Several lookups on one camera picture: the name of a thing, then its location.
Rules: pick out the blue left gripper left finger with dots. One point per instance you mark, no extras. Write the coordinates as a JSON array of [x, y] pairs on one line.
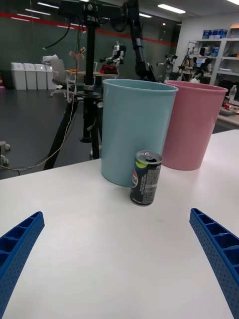
[[15, 251]]

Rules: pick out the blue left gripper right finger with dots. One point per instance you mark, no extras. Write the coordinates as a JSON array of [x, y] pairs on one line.
[[221, 251]]

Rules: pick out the black drink can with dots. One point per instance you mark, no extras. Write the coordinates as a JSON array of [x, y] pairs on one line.
[[145, 183]]

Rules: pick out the black robot arm on stand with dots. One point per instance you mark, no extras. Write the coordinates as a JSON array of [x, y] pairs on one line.
[[138, 45]]

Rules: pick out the pink plastic bin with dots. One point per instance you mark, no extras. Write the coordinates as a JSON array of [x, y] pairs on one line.
[[194, 124]]

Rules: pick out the clear plastic bottle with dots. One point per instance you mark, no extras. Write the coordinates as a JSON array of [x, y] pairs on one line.
[[232, 94]]

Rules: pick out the pale blue plastic bin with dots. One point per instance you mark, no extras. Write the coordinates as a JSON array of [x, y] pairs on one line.
[[134, 119]]

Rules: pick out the white lidded waste bin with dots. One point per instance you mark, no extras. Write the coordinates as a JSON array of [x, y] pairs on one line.
[[18, 76], [41, 76], [31, 76], [51, 78]]

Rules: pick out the white office chair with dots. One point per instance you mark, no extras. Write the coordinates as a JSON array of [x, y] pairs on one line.
[[58, 72]]

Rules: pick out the white shelf unit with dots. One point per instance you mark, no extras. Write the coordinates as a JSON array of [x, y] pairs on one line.
[[224, 57]]

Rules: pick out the wooden edged desk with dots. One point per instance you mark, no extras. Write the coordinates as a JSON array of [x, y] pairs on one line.
[[104, 74]]

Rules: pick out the black tripod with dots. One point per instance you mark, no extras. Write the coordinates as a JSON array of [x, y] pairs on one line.
[[89, 49]]

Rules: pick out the small white black robot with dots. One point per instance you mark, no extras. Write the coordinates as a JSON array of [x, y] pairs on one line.
[[117, 56]]

